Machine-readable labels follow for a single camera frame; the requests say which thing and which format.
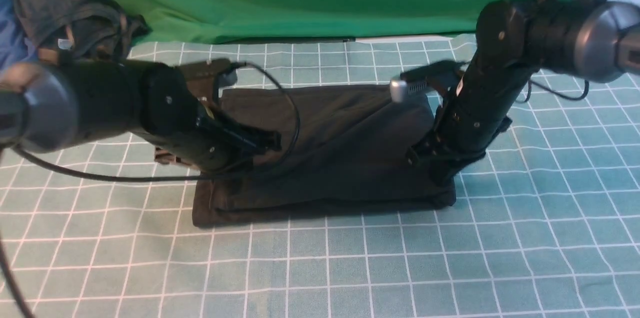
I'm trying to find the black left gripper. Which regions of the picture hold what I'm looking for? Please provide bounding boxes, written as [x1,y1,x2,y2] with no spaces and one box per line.
[154,113,282,173]

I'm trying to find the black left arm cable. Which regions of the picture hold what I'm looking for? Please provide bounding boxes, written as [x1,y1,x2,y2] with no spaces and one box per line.
[0,62,302,318]

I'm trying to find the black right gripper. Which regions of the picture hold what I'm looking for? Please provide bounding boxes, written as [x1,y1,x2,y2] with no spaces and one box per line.
[405,117,512,185]

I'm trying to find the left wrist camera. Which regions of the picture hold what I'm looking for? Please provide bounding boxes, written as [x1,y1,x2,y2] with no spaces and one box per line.
[177,58,239,104]

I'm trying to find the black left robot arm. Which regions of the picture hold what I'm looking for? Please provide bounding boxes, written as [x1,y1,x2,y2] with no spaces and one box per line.
[1,58,282,173]

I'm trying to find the dark gray long-sleeved shirt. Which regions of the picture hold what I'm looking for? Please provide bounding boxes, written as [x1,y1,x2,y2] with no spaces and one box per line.
[191,85,457,228]

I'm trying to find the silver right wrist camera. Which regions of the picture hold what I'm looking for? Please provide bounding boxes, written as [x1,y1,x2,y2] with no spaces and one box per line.
[389,60,468,104]

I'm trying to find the green checkered tablecloth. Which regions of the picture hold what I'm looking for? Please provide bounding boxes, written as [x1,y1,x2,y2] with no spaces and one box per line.
[0,33,640,318]

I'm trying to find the dark crumpled garment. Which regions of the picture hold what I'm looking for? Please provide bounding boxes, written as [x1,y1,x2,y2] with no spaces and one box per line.
[13,0,151,60]

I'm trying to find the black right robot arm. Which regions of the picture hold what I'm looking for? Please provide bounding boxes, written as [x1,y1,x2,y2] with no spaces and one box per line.
[390,0,640,185]

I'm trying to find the blue garment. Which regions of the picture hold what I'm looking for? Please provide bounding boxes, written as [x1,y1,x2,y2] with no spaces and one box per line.
[0,0,38,72]

